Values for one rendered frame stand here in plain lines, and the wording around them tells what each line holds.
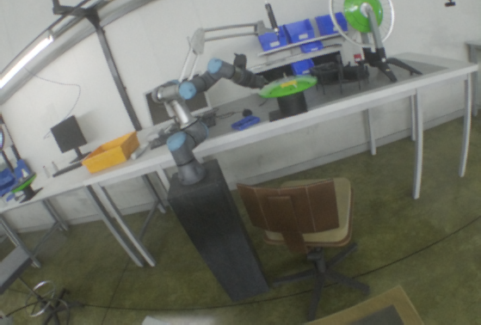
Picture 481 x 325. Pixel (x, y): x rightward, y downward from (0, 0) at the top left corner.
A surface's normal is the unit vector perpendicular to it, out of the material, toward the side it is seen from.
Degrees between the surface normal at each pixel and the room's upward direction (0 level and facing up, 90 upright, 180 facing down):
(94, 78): 90
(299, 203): 90
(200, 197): 90
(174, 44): 90
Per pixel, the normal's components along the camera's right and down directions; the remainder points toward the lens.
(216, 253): 0.15, 0.34
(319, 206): -0.11, 0.42
